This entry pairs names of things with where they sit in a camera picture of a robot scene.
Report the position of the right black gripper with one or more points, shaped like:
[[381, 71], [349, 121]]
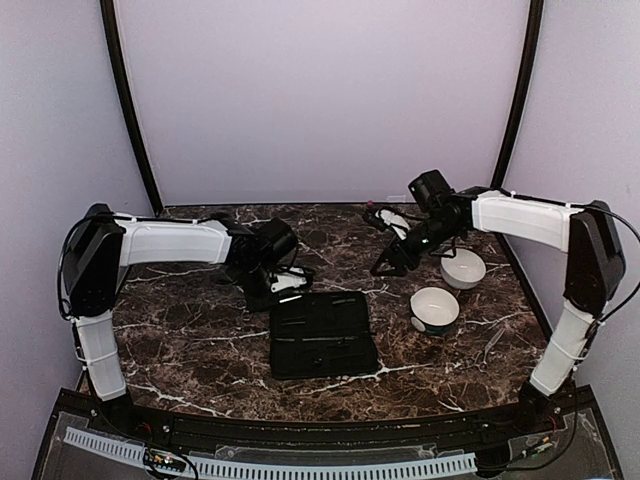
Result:
[[393, 254]]

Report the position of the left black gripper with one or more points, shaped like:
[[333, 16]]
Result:
[[256, 304]]

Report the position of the silver scissors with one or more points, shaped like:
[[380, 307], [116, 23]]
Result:
[[288, 299], [481, 359]]

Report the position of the black zippered tool case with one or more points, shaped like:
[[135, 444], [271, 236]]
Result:
[[312, 323]]

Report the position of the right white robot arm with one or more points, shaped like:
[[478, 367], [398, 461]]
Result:
[[586, 233]]

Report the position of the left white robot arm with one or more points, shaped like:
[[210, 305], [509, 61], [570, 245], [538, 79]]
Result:
[[99, 250]]

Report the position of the white and teal bowl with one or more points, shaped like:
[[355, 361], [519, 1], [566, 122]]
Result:
[[433, 311]]

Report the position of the plain white bowl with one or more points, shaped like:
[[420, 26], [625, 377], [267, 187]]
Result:
[[462, 270]]

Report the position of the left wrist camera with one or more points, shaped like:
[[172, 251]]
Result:
[[278, 239]]

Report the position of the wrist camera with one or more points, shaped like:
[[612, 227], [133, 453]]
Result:
[[278, 239], [430, 190]]

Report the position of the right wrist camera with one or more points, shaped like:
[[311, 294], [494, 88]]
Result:
[[430, 190]]

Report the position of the black front rail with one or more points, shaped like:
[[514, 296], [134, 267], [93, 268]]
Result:
[[570, 441]]

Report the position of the white slotted cable duct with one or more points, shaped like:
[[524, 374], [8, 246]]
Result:
[[246, 463]]

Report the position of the right black frame post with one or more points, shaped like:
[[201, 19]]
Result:
[[520, 94]]

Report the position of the black frame post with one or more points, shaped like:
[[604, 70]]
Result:
[[520, 94], [118, 66]]

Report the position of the left black frame post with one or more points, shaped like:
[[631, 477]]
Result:
[[118, 66]]

